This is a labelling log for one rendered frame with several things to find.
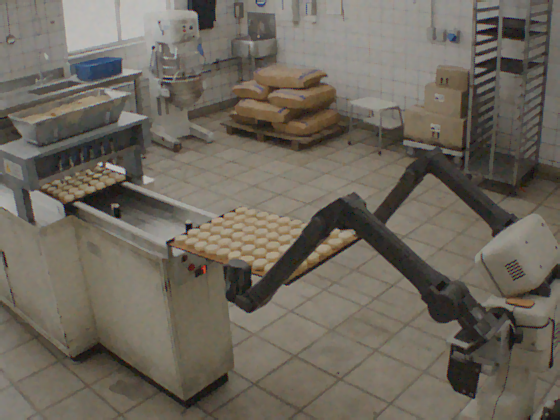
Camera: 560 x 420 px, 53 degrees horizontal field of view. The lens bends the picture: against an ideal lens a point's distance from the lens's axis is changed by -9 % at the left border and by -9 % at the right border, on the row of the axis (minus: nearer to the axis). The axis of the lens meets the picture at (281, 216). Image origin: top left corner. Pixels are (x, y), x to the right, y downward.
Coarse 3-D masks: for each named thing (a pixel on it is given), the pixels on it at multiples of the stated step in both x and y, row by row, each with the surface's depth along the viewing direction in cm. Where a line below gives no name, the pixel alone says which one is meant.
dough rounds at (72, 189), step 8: (88, 168) 314; (104, 168) 310; (64, 176) 303; (80, 176) 301; (88, 176) 303; (96, 176) 300; (104, 176) 300; (112, 176) 300; (120, 176) 298; (48, 184) 294; (56, 184) 294; (64, 184) 292; (72, 184) 294; (80, 184) 292; (88, 184) 295; (96, 184) 290; (104, 184) 292; (48, 192) 287; (56, 192) 283; (64, 192) 283; (72, 192) 283; (80, 192) 282; (88, 192) 285; (64, 200) 279
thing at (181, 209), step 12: (120, 192) 299; (132, 192) 291; (144, 192) 284; (156, 204) 281; (168, 204) 274; (180, 204) 270; (180, 216) 271; (192, 216) 265; (204, 216) 260; (216, 216) 257
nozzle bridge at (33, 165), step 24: (120, 120) 298; (144, 120) 299; (24, 144) 271; (72, 144) 269; (96, 144) 290; (120, 144) 301; (144, 144) 303; (24, 168) 255; (48, 168) 272; (72, 168) 277; (24, 192) 266; (24, 216) 273
